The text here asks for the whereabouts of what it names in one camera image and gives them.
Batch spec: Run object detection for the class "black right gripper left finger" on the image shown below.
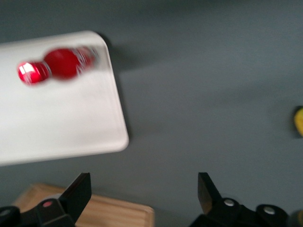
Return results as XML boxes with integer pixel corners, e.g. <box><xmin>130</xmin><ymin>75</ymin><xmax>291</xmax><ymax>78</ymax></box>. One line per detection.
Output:
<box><xmin>20</xmin><ymin>172</ymin><xmax>92</xmax><ymax>227</ymax></box>

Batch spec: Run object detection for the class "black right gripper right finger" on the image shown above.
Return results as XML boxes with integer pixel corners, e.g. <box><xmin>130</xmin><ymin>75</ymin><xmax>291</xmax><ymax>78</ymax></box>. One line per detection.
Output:
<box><xmin>189</xmin><ymin>172</ymin><xmax>258</xmax><ymax>227</ymax></box>

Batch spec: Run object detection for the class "red coke bottle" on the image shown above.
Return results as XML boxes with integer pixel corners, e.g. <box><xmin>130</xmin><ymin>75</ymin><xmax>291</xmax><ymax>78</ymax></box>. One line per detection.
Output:
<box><xmin>17</xmin><ymin>45</ymin><xmax>100</xmax><ymax>86</ymax></box>

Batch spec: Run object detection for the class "white plastic tray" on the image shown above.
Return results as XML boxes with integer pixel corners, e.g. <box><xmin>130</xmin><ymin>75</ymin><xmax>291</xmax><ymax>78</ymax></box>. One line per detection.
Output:
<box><xmin>0</xmin><ymin>30</ymin><xmax>130</xmax><ymax>166</ymax></box>

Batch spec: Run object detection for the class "light wooden board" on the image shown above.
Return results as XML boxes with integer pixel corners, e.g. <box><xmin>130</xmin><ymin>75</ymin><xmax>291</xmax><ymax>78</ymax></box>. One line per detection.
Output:
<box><xmin>11</xmin><ymin>183</ymin><xmax>155</xmax><ymax>227</ymax></box>

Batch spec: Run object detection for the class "yellow object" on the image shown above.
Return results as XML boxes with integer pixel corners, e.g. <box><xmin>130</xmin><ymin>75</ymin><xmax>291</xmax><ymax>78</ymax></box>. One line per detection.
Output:
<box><xmin>290</xmin><ymin>106</ymin><xmax>303</xmax><ymax>137</ymax></box>

